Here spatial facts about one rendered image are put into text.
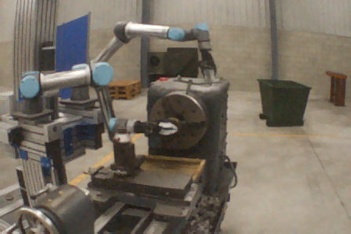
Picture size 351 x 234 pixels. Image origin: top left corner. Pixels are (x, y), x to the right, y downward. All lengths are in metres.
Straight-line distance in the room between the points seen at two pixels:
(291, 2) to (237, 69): 3.57
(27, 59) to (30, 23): 0.23
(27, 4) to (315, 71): 10.96
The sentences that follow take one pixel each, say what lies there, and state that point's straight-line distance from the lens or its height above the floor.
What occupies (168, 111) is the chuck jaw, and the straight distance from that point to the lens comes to 1.75.
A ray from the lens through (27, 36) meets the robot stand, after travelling 2.01.
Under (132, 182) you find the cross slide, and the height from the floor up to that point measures 0.97.
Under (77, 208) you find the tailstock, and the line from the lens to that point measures 0.77.
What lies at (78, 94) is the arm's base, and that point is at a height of 1.21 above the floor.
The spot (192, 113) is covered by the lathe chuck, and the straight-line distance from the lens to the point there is 1.78.
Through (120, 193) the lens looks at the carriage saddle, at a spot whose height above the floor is 0.91.
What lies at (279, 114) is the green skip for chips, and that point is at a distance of 6.28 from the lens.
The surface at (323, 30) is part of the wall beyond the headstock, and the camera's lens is 12.12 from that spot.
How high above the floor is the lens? 1.49
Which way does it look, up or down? 10 degrees down
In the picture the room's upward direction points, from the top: straight up
